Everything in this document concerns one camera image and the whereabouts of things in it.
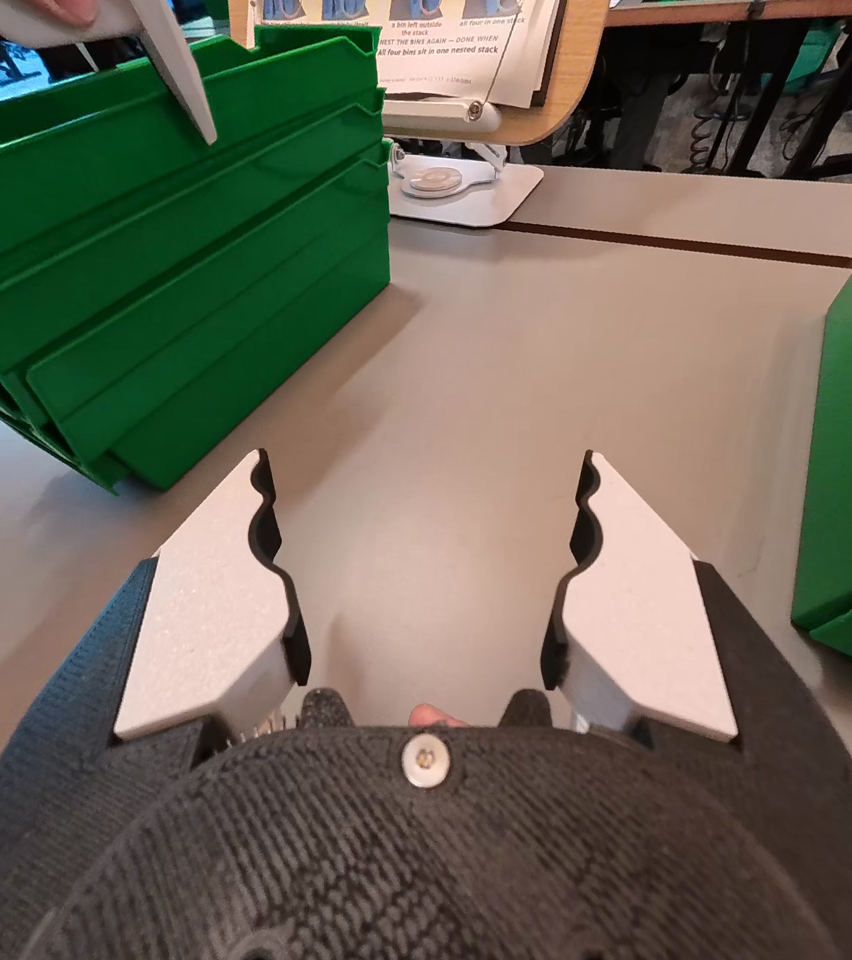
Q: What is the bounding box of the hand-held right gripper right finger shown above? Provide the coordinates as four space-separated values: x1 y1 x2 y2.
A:
540 448 740 744

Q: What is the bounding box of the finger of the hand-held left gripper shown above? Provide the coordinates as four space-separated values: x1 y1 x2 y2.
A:
0 0 218 147

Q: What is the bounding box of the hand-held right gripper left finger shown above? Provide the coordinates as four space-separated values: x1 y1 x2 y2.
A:
112 448 314 744

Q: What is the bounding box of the grey desk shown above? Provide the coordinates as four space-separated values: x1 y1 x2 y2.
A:
0 161 852 886

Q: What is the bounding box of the wood-edged office desk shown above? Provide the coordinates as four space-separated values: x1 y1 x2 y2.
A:
606 0 852 177

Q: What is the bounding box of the person's right hand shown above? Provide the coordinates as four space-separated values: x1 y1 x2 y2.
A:
408 703 472 729

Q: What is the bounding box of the printed instruction sheet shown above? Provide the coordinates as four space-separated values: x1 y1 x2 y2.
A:
257 0 565 110

